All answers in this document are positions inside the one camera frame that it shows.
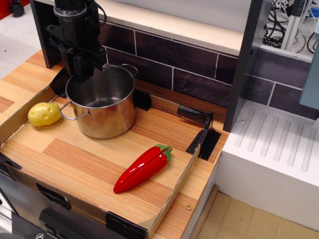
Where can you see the yellow toy potato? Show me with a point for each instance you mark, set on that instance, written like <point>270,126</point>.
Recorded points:
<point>43,114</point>

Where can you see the black caster wheel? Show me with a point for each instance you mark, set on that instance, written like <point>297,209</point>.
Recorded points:
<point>16,8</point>

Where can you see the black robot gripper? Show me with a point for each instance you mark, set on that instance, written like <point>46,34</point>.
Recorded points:
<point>77,41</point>

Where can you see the cardboard fence with black tape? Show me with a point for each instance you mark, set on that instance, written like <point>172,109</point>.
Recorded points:
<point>61,180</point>

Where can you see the white ribbed drainboard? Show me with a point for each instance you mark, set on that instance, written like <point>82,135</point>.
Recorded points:
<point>271,161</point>

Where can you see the dark grey shelf frame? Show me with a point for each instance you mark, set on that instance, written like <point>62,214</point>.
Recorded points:
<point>175,69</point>

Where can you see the stainless steel pot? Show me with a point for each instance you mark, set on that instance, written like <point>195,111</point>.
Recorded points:
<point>103,104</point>

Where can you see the red toy chili pepper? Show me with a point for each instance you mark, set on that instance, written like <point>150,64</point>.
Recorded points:
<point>147,165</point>

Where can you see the brass screw in table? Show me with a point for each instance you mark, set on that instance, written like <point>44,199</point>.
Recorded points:
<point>188,207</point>

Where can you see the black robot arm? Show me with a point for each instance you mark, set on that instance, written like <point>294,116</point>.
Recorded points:
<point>77,9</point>

